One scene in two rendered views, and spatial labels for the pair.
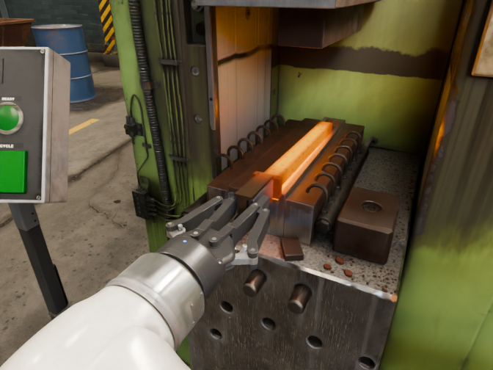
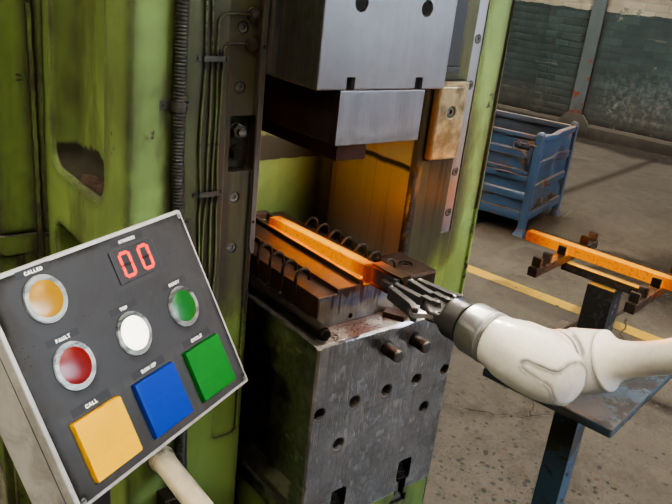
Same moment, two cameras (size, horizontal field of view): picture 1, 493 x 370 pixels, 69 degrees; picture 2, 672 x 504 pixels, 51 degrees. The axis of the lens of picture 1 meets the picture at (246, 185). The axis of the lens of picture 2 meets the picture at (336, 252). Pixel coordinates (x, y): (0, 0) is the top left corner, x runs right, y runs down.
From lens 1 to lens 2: 1.19 m
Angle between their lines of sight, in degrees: 60
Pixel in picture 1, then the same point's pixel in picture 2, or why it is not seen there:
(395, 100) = (289, 180)
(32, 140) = (213, 319)
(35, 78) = (185, 249)
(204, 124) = (238, 251)
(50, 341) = (533, 331)
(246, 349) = (364, 436)
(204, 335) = (325, 456)
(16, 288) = not seen: outside the picture
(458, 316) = not seen: hidden behind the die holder
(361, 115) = (262, 202)
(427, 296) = not seen: hidden behind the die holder
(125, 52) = (145, 194)
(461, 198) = (422, 239)
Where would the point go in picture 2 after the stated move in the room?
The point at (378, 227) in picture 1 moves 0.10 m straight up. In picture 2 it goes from (429, 271) to (436, 227)
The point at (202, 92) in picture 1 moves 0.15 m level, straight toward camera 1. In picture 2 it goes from (239, 217) to (314, 233)
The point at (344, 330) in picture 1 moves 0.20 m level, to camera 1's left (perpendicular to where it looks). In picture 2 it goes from (434, 353) to (401, 396)
